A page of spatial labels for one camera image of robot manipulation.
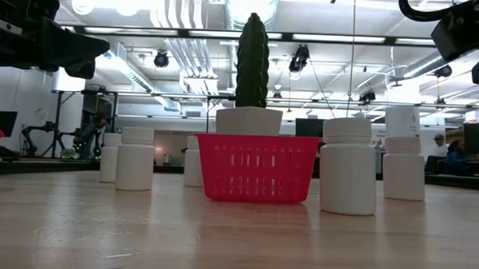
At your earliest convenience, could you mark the white hexagonal plant pot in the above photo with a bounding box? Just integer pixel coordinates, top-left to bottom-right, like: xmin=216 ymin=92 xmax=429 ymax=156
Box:
xmin=215 ymin=105 xmax=283 ymax=137

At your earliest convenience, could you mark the black background workstation frame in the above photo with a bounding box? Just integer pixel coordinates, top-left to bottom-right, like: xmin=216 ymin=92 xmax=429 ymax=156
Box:
xmin=49 ymin=88 xmax=121 ymax=162

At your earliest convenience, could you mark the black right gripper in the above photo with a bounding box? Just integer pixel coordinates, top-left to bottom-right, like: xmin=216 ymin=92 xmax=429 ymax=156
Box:
xmin=428 ymin=0 xmax=479 ymax=89

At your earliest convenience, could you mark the green cactus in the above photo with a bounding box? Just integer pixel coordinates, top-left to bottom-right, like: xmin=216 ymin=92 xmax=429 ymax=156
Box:
xmin=234 ymin=11 xmax=271 ymax=109

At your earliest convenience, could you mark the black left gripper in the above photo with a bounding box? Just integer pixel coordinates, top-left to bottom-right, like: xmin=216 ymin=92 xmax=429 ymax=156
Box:
xmin=0 ymin=0 xmax=113 ymax=81

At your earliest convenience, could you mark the white pill bottle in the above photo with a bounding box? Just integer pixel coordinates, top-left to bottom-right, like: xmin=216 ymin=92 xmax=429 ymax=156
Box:
xmin=99 ymin=132 xmax=123 ymax=184
xmin=183 ymin=135 xmax=207 ymax=188
xmin=318 ymin=116 xmax=381 ymax=218
xmin=114 ymin=125 xmax=156 ymax=193
xmin=381 ymin=135 xmax=428 ymax=203

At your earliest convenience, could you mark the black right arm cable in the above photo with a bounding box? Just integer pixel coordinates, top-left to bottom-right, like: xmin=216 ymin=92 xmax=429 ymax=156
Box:
xmin=398 ymin=0 xmax=455 ymax=24

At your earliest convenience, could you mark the red plastic mesh basket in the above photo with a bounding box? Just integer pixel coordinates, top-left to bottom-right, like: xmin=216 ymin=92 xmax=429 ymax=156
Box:
xmin=192 ymin=133 xmax=323 ymax=205

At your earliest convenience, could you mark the black ceiling spot lamp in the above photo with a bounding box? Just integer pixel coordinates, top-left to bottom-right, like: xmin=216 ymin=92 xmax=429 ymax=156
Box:
xmin=288 ymin=43 xmax=311 ymax=74
xmin=152 ymin=50 xmax=171 ymax=69
xmin=433 ymin=64 xmax=453 ymax=80
xmin=358 ymin=89 xmax=378 ymax=104

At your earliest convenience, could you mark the person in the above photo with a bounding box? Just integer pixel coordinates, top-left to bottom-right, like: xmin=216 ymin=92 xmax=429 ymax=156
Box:
xmin=441 ymin=137 xmax=471 ymax=176
xmin=429 ymin=132 xmax=450 ymax=159
xmin=77 ymin=112 xmax=108 ymax=160

